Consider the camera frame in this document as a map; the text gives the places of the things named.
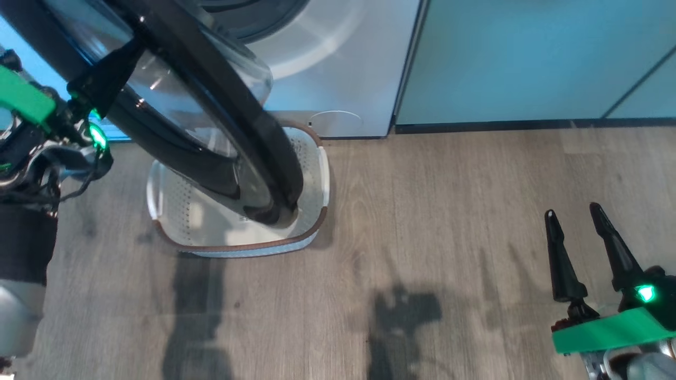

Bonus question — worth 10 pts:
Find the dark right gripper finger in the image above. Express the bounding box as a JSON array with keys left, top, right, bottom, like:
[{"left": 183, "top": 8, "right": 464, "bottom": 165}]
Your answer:
[
  {"left": 589, "top": 202, "right": 645, "bottom": 292},
  {"left": 544, "top": 210, "right": 588, "bottom": 303}
]

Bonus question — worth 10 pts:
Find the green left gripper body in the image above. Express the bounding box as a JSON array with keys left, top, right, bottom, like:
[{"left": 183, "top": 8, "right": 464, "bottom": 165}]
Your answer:
[{"left": 0, "top": 65, "right": 109, "bottom": 153}]

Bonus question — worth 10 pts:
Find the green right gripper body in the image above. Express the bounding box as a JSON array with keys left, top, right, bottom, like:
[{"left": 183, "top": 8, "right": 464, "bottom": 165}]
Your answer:
[{"left": 551, "top": 266, "right": 676, "bottom": 355}]

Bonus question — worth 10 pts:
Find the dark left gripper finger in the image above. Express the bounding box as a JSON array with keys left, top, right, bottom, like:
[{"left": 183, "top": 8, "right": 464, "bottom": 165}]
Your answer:
[{"left": 67, "top": 37, "right": 146, "bottom": 120}]

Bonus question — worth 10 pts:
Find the black round glass washer door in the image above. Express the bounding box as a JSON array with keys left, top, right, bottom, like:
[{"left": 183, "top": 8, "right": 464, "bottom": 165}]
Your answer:
[{"left": 0, "top": 0, "right": 305, "bottom": 228}]

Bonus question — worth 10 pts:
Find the white front-load washing machine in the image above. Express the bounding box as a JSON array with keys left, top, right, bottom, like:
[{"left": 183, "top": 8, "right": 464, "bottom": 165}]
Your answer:
[{"left": 0, "top": 0, "right": 424, "bottom": 142}]

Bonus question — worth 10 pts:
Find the white brown-rimmed laundry basket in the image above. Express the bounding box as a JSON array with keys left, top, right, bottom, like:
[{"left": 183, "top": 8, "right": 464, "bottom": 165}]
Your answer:
[{"left": 146, "top": 120, "right": 331, "bottom": 259}]

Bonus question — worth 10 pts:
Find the pale green cabinet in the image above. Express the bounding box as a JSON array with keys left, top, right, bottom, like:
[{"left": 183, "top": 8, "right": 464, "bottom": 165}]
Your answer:
[{"left": 395, "top": 0, "right": 676, "bottom": 128}]

